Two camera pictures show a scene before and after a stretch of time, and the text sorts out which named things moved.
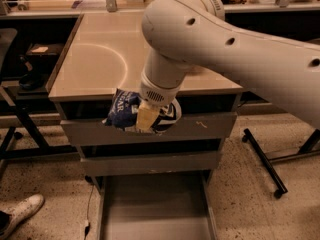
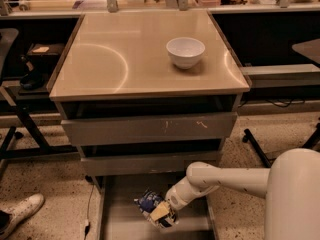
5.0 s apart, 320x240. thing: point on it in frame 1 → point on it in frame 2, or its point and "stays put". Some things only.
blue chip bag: (124, 109) → (148, 201)
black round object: (32, 81) stays put
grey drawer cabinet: (150, 185) stays put
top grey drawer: (185, 127) stays put
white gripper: (157, 94) → (174, 198)
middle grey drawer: (150, 163) stays put
